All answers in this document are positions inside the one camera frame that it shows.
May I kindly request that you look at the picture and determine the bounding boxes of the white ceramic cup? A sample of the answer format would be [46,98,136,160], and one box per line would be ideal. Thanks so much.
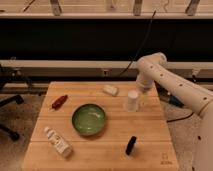
[124,90,139,112]

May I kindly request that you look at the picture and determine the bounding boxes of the white soap bar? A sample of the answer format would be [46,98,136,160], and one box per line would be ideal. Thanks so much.
[103,85,118,96]

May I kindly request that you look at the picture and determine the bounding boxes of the black hanging cable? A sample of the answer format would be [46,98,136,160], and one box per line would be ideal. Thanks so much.
[118,9,157,77]

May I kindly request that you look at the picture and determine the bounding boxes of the white plastic bottle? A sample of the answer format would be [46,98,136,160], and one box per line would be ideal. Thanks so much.
[44,127,72,158]

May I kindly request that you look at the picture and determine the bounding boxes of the black office chair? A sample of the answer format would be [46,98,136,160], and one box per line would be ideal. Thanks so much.
[0,64,25,142]

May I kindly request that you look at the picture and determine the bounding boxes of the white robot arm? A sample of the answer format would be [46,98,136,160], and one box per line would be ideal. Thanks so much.
[136,52,213,171]

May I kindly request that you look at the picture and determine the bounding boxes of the black eraser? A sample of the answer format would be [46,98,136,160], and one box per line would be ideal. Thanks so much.
[125,136,137,156]

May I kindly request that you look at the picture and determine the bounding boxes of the green bowl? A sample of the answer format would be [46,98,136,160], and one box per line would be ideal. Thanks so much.
[72,104,106,136]

